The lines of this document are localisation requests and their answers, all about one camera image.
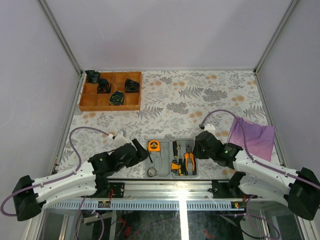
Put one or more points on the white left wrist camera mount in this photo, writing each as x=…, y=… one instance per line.
x=119, y=139

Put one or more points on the large black yellow screwdriver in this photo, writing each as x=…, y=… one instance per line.
x=181, y=167

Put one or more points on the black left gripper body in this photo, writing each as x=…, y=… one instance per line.
x=134, y=162

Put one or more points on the orange wooden compartment tray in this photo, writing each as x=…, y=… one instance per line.
x=111, y=91

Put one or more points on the black tape roll top-left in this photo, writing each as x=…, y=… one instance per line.
x=93, y=77

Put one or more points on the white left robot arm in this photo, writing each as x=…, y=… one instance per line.
x=31, y=196

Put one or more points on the aluminium front rail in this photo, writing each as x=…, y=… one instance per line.
x=141, y=189

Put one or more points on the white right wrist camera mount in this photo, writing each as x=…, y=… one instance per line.
x=209, y=127

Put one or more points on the purple princess print bag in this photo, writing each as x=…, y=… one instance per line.
x=259, y=138

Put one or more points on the black tape roll right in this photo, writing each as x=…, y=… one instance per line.
x=131, y=86

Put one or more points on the small black yellow screwdriver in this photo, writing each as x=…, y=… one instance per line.
x=175, y=149

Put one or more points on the orange black pliers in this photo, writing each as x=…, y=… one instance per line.
x=189, y=161

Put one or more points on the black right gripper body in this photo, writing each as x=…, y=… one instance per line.
x=200, y=153

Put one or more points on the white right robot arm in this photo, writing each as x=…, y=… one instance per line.
x=298, y=190

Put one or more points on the grey plastic tool case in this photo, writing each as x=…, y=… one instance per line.
x=162, y=160

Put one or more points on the black blue tape roll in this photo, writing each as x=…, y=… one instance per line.
x=117, y=98

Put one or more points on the black electrical tape roll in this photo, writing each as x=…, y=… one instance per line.
x=151, y=172

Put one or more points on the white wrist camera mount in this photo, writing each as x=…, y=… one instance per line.
x=119, y=139
x=209, y=127

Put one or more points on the orange tape measure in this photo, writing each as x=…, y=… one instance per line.
x=153, y=146

